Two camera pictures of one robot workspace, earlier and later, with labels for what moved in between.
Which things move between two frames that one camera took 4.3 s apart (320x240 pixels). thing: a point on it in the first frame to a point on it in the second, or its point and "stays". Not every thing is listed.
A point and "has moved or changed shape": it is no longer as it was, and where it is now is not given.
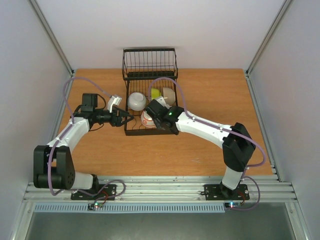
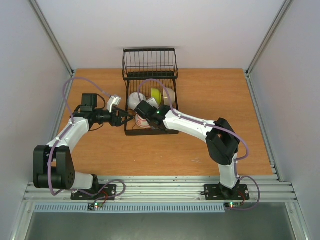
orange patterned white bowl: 147,120 has moved or changed shape
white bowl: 137,101 stays
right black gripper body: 158,123 stays
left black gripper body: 113,121 stays
